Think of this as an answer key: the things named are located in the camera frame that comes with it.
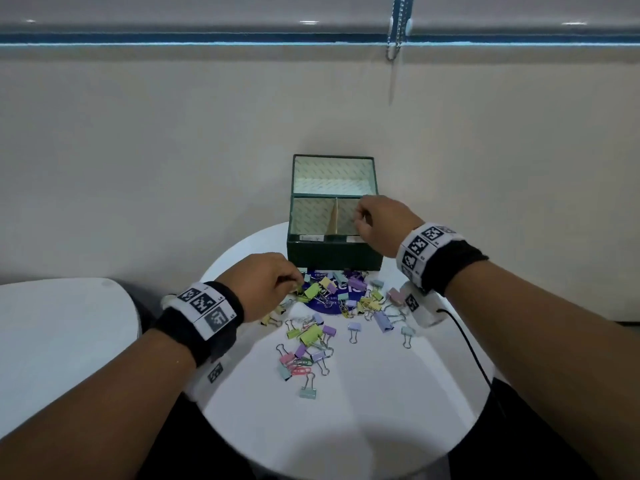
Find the person's right hand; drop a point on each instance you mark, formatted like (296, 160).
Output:
(387, 224)

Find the person's left hand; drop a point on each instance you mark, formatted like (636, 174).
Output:
(255, 284)

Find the person's left fingers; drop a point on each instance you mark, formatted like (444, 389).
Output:
(291, 281)

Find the person's right fingers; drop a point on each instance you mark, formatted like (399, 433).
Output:
(362, 214)

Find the person's left forearm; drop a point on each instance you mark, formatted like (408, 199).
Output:
(90, 409)

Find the person's right forearm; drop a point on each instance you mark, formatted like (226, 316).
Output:
(545, 344)

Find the brown cardboard box divider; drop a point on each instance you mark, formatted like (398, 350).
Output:
(333, 217)

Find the blue round printed disc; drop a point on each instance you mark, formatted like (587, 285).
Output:
(322, 303)

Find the dark green open box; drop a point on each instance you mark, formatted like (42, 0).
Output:
(330, 252)

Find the pile of pastel binder clips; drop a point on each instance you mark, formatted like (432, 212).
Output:
(320, 324)

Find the black marker-tagged left wristband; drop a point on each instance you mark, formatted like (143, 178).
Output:
(220, 314)

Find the black marker-tagged wristband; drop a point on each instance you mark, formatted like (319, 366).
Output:
(450, 259)
(220, 314)

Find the black marker-tagged right wristband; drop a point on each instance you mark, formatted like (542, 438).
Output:
(450, 259)

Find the white round stool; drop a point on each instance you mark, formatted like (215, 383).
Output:
(60, 339)

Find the person's black trousers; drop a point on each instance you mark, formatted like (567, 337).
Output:
(525, 444)

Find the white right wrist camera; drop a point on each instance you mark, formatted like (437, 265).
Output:
(425, 309)

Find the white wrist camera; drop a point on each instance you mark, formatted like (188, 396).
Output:
(425, 309)
(210, 377)

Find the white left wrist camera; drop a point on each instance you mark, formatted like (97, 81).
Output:
(210, 377)

